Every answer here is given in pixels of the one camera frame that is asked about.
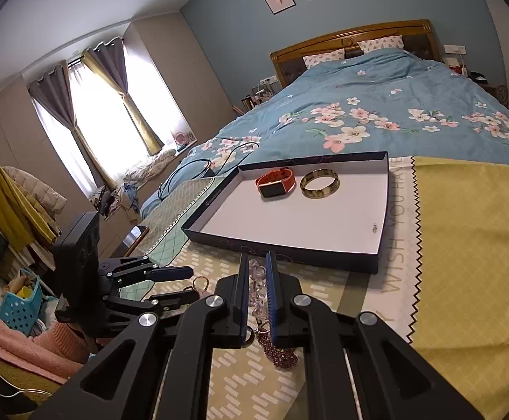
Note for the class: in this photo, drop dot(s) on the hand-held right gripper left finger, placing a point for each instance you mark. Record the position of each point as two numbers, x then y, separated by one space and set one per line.
242 315

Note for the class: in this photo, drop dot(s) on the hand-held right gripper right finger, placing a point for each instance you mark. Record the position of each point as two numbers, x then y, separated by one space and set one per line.
271 302

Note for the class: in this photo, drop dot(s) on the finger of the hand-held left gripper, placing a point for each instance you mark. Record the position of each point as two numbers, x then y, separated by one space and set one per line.
173 301
167 273

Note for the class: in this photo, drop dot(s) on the pale pink charm with loop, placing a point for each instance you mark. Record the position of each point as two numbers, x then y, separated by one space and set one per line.
201 284

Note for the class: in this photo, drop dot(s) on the dark blue cardboard tray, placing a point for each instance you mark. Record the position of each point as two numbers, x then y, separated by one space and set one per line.
324 227

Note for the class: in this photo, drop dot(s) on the person's left forearm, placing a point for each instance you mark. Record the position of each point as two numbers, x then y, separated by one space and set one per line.
66 339

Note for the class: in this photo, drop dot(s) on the green and grey quilted blanket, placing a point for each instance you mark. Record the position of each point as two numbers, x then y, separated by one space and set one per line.
171 214

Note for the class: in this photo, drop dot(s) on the blue plastic basket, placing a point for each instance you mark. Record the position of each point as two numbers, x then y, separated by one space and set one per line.
18 310

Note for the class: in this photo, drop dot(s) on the beige padded jacket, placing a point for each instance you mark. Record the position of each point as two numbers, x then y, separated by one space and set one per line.
44 192

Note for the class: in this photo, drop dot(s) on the beige cloth with white dashes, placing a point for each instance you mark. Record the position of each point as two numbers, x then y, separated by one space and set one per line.
359 293

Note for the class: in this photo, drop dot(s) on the yellow coat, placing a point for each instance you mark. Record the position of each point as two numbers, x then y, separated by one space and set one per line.
9 201

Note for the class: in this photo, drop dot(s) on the pink blanket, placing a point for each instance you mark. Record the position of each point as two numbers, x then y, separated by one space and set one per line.
9 341

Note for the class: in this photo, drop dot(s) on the pile of clothes by window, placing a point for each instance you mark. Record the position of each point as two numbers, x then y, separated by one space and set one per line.
147 168

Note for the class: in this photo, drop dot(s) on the gold tortoiseshell bangle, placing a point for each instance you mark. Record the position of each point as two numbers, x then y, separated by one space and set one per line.
307 190

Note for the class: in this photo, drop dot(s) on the orange smart watch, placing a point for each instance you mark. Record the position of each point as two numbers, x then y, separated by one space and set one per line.
280 176

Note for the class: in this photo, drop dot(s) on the purple and gold curtain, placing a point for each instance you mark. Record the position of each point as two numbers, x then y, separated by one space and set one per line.
119 74
57 109

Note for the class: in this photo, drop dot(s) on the bedside table with clutter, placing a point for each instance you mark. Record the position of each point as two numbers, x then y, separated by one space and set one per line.
259 94

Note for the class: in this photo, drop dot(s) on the yellow blanket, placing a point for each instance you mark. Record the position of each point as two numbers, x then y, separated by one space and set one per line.
473 249

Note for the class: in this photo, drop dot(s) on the blue floral duvet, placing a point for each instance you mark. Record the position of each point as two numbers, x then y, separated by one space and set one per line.
390 92

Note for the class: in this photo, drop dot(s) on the white dotted pillow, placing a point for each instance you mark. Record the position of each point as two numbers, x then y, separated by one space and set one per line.
381 43
324 57

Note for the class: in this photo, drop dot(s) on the wooden bed headboard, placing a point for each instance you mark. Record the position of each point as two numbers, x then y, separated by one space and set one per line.
368 35

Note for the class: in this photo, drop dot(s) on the dark bedside table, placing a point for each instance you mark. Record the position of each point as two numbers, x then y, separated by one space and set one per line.
486 81

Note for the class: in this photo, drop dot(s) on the white wall socket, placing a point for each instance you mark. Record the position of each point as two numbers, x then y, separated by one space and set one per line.
454 49

